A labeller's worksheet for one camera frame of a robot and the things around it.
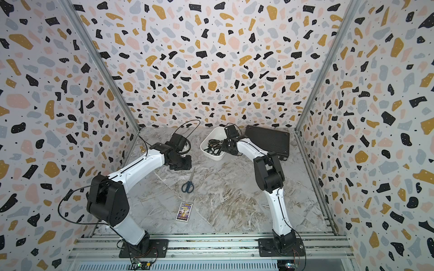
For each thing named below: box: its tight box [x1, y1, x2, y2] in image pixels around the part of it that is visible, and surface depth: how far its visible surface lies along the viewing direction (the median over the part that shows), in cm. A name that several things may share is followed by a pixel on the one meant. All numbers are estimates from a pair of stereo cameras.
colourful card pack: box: [175, 201, 193, 222], surface depth 85 cm
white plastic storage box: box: [200, 126, 228, 161], surface depth 112 cm
